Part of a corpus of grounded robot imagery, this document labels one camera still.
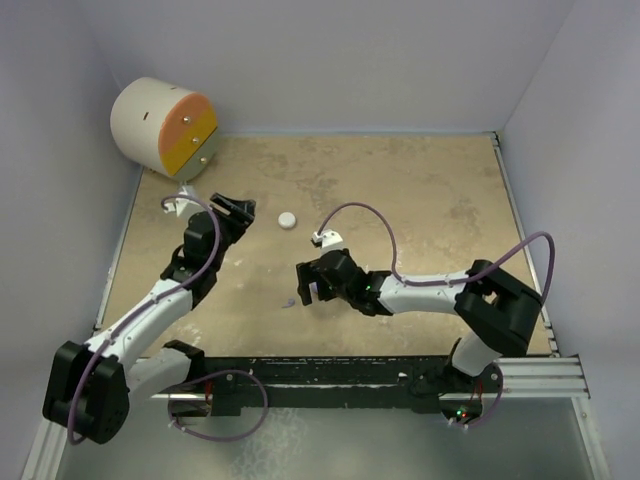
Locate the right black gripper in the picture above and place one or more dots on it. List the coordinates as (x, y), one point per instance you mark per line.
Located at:
(307, 274)

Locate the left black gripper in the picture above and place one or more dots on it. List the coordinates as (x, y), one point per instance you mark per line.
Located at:
(237, 223)

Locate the white earbud charging case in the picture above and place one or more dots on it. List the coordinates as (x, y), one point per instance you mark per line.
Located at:
(287, 220)

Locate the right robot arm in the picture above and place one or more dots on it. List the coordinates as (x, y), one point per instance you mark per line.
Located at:
(500, 310)

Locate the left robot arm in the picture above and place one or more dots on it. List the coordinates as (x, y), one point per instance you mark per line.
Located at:
(92, 385)

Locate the round drawer cabinet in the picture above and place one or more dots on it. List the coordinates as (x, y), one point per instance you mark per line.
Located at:
(165, 128)

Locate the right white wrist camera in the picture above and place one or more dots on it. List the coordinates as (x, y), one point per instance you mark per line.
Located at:
(327, 240)

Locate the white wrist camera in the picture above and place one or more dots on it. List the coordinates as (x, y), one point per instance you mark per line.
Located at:
(184, 204)
(327, 240)

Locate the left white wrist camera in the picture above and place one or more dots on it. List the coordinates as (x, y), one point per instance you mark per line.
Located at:
(184, 204)

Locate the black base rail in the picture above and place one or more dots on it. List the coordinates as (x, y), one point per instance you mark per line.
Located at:
(224, 386)

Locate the aluminium frame rail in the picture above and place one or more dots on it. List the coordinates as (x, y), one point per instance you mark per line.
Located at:
(446, 199)

